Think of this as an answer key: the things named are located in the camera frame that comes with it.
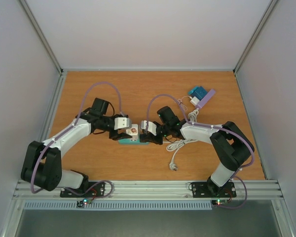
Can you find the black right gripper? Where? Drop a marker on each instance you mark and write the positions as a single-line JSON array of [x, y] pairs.
[[152, 138]]

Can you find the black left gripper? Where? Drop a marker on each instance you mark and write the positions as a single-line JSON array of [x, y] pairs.
[[116, 136]]

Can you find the white tiger print plug adapter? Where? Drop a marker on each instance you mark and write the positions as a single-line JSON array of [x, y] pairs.
[[133, 131]]

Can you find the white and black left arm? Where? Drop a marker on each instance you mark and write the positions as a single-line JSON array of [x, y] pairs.
[[42, 165]]

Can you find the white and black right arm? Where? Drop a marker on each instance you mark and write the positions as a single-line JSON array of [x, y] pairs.
[[231, 145]]

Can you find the blue cube socket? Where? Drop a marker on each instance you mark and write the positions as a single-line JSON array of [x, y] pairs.
[[199, 92]]

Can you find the teal power strip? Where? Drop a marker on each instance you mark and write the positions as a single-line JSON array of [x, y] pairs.
[[132, 142]]

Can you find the purple power strip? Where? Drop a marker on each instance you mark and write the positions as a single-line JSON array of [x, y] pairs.
[[202, 102]]

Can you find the left controller board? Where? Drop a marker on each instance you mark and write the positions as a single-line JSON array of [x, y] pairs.
[[83, 203]]

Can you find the controller board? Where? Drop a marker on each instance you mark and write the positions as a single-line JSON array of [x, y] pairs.
[[83, 203], [220, 202]]

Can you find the right controller board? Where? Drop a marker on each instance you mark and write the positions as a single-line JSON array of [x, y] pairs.
[[220, 202]]

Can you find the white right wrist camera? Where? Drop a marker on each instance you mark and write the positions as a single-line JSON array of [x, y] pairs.
[[149, 127]]

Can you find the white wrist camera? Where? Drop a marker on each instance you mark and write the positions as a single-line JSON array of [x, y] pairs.
[[122, 123], [149, 127]]

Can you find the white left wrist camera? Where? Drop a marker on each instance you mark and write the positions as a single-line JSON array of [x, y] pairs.
[[122, 123]]

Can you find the aluminium front rail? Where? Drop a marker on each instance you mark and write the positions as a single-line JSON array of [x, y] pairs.
[[163, 190]]

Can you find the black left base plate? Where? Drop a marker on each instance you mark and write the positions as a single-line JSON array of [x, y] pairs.
[[98, 190]]

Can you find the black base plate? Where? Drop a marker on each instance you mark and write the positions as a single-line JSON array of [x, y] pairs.
[[201, 190], [98, 190]]

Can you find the white charger with cable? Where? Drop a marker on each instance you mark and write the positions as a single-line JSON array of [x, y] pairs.
[[193, 100]]

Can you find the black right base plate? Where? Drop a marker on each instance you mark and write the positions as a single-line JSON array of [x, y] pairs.
[[201, 190]]

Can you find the slotted grey cable duct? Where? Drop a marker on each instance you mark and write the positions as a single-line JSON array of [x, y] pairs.
[[118, 205]]

